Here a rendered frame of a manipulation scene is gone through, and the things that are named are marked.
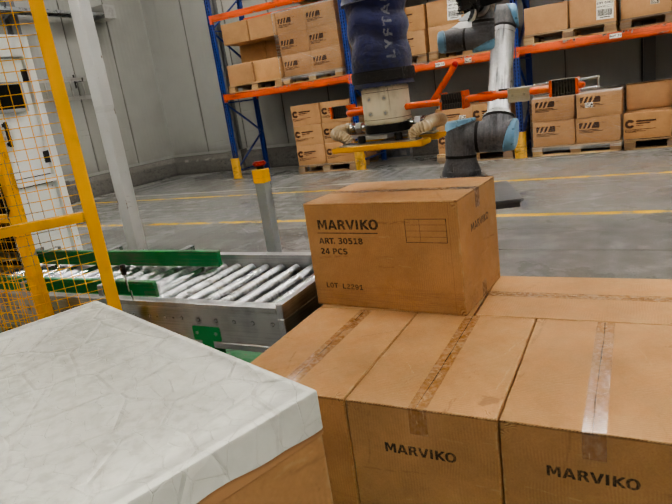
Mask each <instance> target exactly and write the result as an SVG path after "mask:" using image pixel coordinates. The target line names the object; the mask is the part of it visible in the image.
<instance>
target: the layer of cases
mask: <svg viewBox="0 0 672 504"><path fill-rule="evenodd" d="M251 364H253V365H255V366H258V367H260V368H263V369H265V370H268V371H270V372H273V373H275V374H277V375H280V376H282V377H285V378H287V379H290V380H292V381H295V382H297V383H299V384H302V385H304V386H307V387H309V388H312V389H314V390H316V392H317V395H318V401H319V408H320V414H321V420H322V426H323V434H322V438H323V444H324V450H325V456H326V462H327V468H328V474H329V480H330V486H331V492H332V498H333V504H672V279H631V278H579V277H527V276H500V278H499V279H498V280H497V282H496V283H495V284H494V285H493V286H492V287H491V288H490V290H489V291H488V292H487V293H486V294H485V295H484V297H483V298H482V299H481V300H480V301H479V302H478V303H477V305H476V306H475V307H474V308H473V309H472V310H471V312H470V313H469V314H468V315H467V316H457V315H446V314H434V313H423V312H411V311H400V310H388V309H377V308H365V307H354V306H342V305H331V304H323V305H322V306H321V307H320V308H318V309H317V310H316V311H314V312H313V313H312V314H311V315H309V316H308V317H307V318H306V319H304V320H303V321H302V322H301V323H299V324H298V325H297V326H296V327H294V328H293V329H292V330H291V331H289V332H288V333H287V334H286V335H284V336H283V337H282V338H281V339H280V340H278V341H277V342H276V343H275V344H273V345H272V346H271V347H270V348H268V349H267V350H266V351H265V352H263V353H262V354H261V355H260V356H258V357H257V358H256V359H255V360H253V361H252V362H251Z"/></svg>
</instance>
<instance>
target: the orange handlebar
mask: <svg viewBox="0 0 672 504"><path fill-rule="evenodd" d="M578 87H579V89H581V88H584V87H585V82H584V81H579V82H578ZM529 92H530V95H533V94H541V93H549V85H545V86H537V87H532V88H530V90H529ZM507 96H508V93H507V90H505V91H497V92H496V90H494V91H493V90H490V91H486V92H484V91H481V92H480V93H477V94H473V95H468V96H465V102H475V101H478V102H482V103H483V102H487V101H494V100H496V99H500V98H507ZM433 106H440V103H439V99H437V100H426V101H418V102H410V103H406V104H405V106H404V107H405V109H406V110H408V109H416V108H425V107H433ZM346 115H347V116H358V115H364V113H363V106H362V107H354V108H351V110H348V111H347V112H346Z"/></svg>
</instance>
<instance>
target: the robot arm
mask: <svg viewBox="0 0 672 504"><path fill-rule="evenodd" d="M501 1H503V0H456V1H455V2H457V5H458V12H459V13H456V14H457V15H462V14H465V15H464V16H463V17H461V18H460V19H459V21H460V22H459V23H458V24H456V25H455V26H454V27H452V28H450V29H449V30H446V31H440V32H438V34H437V45H438V51H439V53H441V54H442V53H444V54H446V53H451V52H459V51H469V50H472V52H473V53H477V52H482V51H487V50H490V67H489V84H488V91H490V90H493V91H494V90H496V92H497V91H498V89H504V88H512V79H513V59H514V39H515V31H516V28H518V27H519V17H518V10H517V6H516V4H515V3H506V4H501V5H496V3H498V2H501ZM462 11H464V13H463V12H462ZM445 131H446V136H445V156H446V161H445V164H444V167H443V171H442V177H451V178H454V177H470V176H477V175H481V168H480V165H479V163H478V160H477V153H482V152H502V151H503V152H505V151H511V150H514V149H515V148H516V146H517V143H518V137H519V120H518V119H517V118H515V115H514V114H513V113H512V112H511V103H508V99H501V100H499V99H496V100H494V101H488V102H487V112H486V113H485V114H483V116H482V121H476V118H475V117H472V118H465V119H459V120H453V121H448V122H447V123H446V124H445Z"/></svg>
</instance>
